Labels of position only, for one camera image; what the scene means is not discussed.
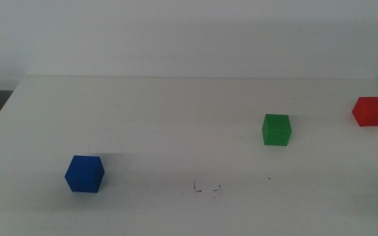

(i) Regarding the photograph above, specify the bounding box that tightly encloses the blue cube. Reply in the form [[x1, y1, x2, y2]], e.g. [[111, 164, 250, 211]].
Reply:
[[64, 155, 106, 193]]

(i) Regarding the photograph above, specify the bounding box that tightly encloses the green cube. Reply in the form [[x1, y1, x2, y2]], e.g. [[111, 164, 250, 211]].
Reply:
[[261, 113, 293, 147]]

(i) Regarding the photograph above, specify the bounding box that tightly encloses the red cube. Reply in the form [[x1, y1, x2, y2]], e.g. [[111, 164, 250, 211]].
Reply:
[[351, 96, 378, 127]]

